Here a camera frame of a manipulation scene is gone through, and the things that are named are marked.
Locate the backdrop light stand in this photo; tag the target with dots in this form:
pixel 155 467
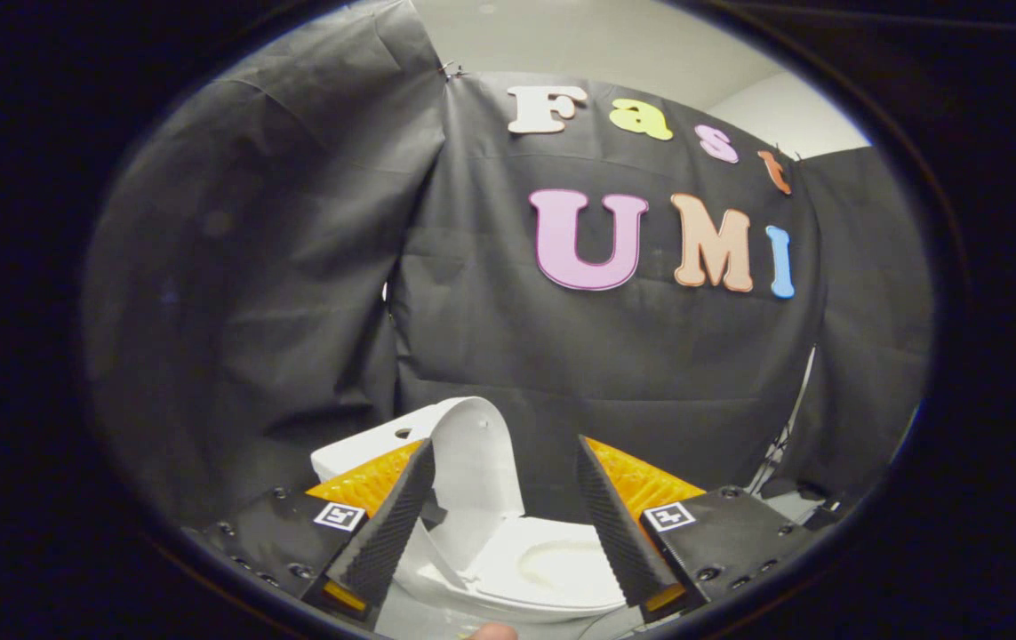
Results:
pixel 796 409

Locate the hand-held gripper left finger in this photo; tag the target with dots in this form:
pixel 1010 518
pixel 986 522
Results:
pixel 388 533

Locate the black backdrop cloth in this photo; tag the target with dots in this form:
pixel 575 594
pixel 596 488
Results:
pixel 294 267

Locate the white toilet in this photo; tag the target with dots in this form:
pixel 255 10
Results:
pixel 552 560

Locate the white toilet lid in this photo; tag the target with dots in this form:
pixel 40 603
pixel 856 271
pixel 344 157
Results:
pixel 476 462

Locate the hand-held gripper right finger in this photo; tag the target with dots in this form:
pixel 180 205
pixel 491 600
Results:
pixel 619 533

